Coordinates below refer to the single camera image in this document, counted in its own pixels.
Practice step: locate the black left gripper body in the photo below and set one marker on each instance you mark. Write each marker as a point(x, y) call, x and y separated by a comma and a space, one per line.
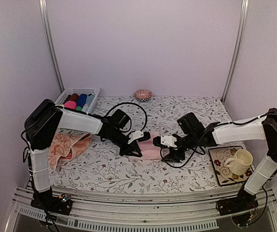
point(115, 137)

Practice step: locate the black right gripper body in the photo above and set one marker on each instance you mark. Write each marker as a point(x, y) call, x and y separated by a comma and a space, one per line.
point(190, 141)

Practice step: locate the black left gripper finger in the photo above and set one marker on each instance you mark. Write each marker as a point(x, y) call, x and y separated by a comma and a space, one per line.
point(125, 149)
point(135, 150)

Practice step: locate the pink towel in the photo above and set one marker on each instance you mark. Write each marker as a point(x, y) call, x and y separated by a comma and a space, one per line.
point(70, 104)
point(149, 150)

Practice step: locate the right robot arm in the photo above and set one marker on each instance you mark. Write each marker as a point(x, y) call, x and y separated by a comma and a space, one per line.
point(262, 129)

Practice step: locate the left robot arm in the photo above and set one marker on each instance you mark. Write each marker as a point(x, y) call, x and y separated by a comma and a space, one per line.
point(40, 129)

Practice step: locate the light blue rolled towel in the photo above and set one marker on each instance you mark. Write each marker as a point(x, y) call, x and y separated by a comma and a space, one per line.
point(88, 102)

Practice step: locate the patterned ceramic bowl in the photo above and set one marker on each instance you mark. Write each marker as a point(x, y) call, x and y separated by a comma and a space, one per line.
point(143, 95)

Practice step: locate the pink rolled towel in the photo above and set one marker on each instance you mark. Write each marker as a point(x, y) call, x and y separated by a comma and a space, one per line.
point(70, 104)

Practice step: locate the dark red rolled towel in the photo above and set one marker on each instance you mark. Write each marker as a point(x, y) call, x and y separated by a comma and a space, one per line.
point(74, 97)

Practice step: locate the square floral plate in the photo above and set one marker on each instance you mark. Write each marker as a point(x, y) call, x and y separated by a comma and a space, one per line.
point(223, 174)

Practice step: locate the cream ceramic mug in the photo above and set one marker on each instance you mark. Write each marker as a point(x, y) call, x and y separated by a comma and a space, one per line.
point(240, 162)

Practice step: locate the orange patterned towel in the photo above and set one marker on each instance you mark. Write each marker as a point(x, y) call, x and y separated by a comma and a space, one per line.
point(67, 147)

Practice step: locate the white plastic basket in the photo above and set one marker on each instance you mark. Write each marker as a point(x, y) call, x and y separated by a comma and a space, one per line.
point(65, 95)

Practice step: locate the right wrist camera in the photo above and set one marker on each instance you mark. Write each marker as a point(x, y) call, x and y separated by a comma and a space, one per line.
point(165, 140)

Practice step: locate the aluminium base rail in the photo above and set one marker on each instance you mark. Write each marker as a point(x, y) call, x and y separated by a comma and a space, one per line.
point(116, 212)

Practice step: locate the right aluminium frame post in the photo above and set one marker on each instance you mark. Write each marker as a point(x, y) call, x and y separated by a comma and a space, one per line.
point(237, 47)

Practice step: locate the aluminium frame post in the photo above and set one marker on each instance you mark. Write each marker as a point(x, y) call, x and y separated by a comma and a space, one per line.
point(50, 43)
point(237, 47)

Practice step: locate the left aluminium frame post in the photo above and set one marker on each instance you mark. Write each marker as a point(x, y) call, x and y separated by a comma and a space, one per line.
point(50, 43)

